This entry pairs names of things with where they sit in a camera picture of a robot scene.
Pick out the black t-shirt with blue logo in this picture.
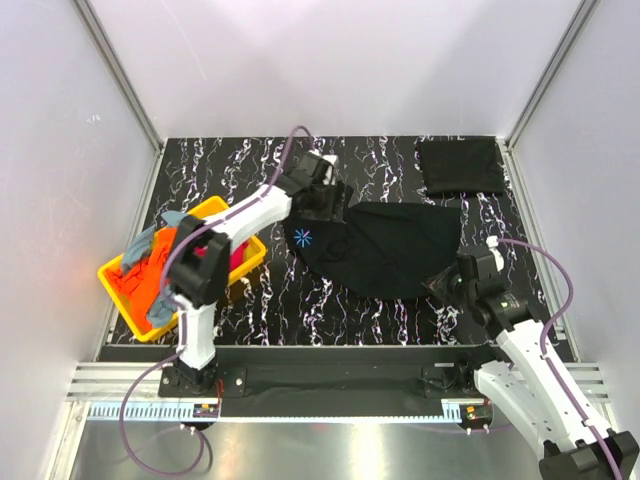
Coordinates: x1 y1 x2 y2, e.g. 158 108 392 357
282 202 462 300

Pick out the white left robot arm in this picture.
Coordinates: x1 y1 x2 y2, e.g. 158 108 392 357
161 150 346 396

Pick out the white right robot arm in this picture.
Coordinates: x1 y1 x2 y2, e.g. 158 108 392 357
423 247 639 479

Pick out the red t-shirt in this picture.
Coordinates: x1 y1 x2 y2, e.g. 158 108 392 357
194 241 249 271

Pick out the yellow plastic bin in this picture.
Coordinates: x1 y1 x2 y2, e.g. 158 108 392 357
97 196 267 342

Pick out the folded black t-shirt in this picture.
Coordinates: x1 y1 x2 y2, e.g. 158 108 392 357
417 137 505 196

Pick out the light blue grey t-shirt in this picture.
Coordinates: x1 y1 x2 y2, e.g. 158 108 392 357
120 210 187 274

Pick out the orange t-shirt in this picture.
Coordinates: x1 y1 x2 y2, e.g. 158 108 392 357
104 227 176 335

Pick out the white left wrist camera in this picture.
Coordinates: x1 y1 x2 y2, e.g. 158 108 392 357
322 154 339 185

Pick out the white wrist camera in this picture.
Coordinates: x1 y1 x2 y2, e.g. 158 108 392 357
486 236 505 272
322 154 339 185

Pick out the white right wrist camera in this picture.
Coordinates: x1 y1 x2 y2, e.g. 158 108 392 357
486 236 505 272

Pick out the aluminium frame post right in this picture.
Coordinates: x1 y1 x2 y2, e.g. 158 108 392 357
504 0 601 151

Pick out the aluminium frame post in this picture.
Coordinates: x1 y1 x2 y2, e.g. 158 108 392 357
504 0 601 151
71 0 164 154

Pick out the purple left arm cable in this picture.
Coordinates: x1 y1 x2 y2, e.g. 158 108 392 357
117 124 321 474

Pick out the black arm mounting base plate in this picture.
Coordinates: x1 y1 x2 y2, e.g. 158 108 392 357
159 363 482 399

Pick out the aluminium frame post left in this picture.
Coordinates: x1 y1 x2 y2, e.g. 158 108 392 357
71 0 164 154

